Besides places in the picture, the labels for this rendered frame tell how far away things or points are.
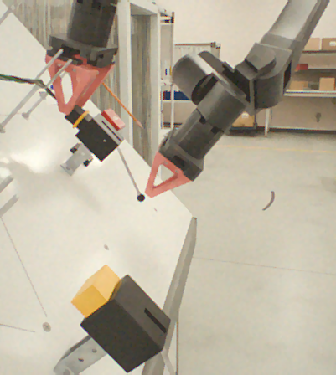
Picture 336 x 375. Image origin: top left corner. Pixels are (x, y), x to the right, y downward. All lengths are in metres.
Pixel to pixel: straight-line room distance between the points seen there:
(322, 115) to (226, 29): 2.58
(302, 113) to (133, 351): 8.49
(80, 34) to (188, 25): 8.48
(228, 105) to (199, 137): 0.06
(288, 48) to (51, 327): 0.48
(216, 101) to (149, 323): 0.33
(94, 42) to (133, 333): 0.37
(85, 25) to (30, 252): 0.29
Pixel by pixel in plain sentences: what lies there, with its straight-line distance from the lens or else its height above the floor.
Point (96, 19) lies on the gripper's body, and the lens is 0.57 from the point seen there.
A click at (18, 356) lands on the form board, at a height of 0.96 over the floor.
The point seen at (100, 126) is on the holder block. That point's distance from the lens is 0.61.
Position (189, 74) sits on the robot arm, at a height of 1.19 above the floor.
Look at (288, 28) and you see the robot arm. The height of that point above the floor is 1.26.
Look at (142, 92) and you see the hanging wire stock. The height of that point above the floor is 1.11.
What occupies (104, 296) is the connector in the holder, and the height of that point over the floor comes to 1.02.
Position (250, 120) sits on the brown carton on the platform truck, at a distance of 7.98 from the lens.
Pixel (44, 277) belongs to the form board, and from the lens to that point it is 0.46.
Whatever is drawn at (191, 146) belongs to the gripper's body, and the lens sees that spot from 0.59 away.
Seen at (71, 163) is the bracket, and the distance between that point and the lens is 0.65.
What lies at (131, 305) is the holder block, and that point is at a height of 1.01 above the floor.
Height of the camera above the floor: 1.20
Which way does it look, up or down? 17 degrees down
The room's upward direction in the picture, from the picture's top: straight up
